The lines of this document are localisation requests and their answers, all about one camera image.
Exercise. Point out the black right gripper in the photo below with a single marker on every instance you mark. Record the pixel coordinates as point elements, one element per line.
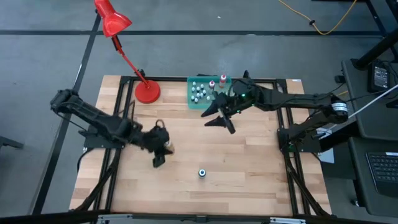
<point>241,96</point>

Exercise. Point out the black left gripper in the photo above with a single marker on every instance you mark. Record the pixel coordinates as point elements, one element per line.
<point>154,140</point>

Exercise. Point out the large yellow food coloring bottle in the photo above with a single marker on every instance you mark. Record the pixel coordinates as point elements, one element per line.
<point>168,144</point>

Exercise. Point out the large red food coloring bottle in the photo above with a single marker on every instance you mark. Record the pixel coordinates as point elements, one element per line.
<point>212,83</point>

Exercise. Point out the large orange food coloring bottle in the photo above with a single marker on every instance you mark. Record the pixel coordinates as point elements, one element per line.
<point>223,77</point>

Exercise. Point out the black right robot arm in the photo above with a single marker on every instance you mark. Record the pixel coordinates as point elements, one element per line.
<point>295,101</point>

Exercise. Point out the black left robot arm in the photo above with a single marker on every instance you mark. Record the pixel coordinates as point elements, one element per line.
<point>93,116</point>

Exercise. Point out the large blue food coloring bottle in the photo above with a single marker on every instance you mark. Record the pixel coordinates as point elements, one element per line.
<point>202,173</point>

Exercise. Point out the teal plastic bin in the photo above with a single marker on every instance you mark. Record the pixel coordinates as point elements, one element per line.
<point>200,106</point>

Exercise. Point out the black clamp knob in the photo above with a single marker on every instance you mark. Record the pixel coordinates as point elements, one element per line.
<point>246,74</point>

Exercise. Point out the red desk lamp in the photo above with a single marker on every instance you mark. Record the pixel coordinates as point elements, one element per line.
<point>147,93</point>

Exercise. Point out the white paper sheet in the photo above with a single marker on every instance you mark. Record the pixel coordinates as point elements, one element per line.
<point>328,157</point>

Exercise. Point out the grey desk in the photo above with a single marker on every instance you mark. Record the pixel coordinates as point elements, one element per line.
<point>354,77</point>

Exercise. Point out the white rod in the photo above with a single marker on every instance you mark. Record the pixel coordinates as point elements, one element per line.
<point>373,100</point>

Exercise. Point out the dark grey chair foot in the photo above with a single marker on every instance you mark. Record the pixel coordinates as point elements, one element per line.
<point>9,142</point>

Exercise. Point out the black desk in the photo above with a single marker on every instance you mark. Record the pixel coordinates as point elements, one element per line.
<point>359,186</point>

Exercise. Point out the black power adapter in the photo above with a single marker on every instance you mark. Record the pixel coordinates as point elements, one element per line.
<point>380,76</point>

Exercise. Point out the black stand leg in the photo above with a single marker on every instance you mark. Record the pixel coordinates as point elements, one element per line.
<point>374,51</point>

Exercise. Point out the black laptop keyboard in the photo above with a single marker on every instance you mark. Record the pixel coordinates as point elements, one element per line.
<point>385,171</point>

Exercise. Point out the black aluminium frame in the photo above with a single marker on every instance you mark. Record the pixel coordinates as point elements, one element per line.
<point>174,78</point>

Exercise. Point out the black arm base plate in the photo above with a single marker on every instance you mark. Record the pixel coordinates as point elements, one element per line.
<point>93,142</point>
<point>311,146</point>

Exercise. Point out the black table-level camera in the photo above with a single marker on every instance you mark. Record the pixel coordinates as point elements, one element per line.
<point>201,218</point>

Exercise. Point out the silver metal bracket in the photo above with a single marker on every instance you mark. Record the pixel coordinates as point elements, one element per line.
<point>287,221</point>
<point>115,219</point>

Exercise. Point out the black wall plug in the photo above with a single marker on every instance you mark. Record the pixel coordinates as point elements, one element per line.
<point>339,78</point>

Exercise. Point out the black frame crossbeam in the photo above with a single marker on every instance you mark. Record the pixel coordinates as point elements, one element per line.
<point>46,218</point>

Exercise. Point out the dark desk frame bar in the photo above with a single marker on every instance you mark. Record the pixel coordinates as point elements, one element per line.
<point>376,14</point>

